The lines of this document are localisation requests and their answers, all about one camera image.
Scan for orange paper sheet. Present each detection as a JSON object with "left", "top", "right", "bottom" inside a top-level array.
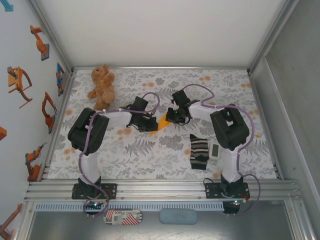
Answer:
[{"left": 149, "top": 112, "right": 173, "bottom": 137}]

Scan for floral patterned table mat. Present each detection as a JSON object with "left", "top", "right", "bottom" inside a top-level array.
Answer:
[{"left": 47, "top": 68, "right": 279, "bottom": 180}]

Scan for aluminium crossbar behind mat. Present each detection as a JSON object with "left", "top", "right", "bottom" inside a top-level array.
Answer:
[{"left": 72, "top": 65, "right": 251, "bottom": 71}]

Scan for brown teddy bear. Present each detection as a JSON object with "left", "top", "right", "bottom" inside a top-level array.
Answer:
[{"left": 87, "top": 63, "right": 116, "bottom": 111}]

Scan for black beige striped sock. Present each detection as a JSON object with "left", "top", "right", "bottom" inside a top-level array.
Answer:
[{"left": 189, "top": 133, "right": 210, "bottom": 171}]

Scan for white digital timer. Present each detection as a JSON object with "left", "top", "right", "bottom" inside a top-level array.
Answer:
[{"left": 207, "top": 142, "right": 222, "bottom": 161}]

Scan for red white striped pouch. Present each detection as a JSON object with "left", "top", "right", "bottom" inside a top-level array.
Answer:
[{"left": 103, "top": 209, "right": 144, "bottom": 226}]

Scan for blue grey oval sponge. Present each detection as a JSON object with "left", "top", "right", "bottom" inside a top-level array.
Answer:
[{"left": 159, "top": 208, "right": 198, "bottom": 225}]

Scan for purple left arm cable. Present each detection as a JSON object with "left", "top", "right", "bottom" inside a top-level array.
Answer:
[{"left": 78, "top": 91, "right": 161, "bottom": 218}]

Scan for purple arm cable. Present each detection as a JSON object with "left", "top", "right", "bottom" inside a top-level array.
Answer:
[
  {"left": 178, "top": 83, "right": 261, "bottom": 217},
  {"left": 78, "top": 91, "right": 161, "bottom": 218}
]

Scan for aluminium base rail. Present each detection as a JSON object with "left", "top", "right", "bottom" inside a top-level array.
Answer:
[{"left": 23, "top": 178, "right": 303, "bottom": 202}]

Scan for thin black cable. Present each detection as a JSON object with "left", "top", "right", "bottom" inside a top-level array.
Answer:
[{"left": 203, "top": 177, "right": 221, "bottom": 187}]

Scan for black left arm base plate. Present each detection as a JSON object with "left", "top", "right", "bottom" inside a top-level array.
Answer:
[{"left": 71, "top": 183, "right": 118, "bottom": 200}]

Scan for white slotted cable duct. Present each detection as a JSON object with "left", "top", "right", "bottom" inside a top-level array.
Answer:
[{"left": 34, "top": 201, "right": 225, "bottom": 212}]

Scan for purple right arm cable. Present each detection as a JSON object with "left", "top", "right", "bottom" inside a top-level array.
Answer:
[{"left": 178, "top": 83, "right": 261, "bottom": 217}]

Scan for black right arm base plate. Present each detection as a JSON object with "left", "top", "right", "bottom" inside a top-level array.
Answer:
[{"left": 204, "top": 182, "right": 250, "bottom": 200}]

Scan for blue orange machine wall sticker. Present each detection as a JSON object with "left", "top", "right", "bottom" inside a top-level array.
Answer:
[{"left": 55, "top": 62, "right": 72, "bottom": 97}]

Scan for aluminium frame post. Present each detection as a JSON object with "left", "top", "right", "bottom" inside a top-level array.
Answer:
[
  {"left": 28, "top": 0, "right": 75, "bottom": 74},
  {"left": 246, "top": 0, "right": 301, "bottom": 74}
]

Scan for orange claw gripper wall sticker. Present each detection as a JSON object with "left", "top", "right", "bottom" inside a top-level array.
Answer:
[{"left": 6, "top": 66, "right": 34, "bottom": 110}]

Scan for blue arrow wall sticker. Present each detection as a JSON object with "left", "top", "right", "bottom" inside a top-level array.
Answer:
[{"left": 0, "top": 0, "right": 15, "bottom": 12}]

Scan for orange tool wall sticker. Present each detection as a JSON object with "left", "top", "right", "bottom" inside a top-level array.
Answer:
[{"left": 0, "top": 203, "right": 23, "bottom": 240}]

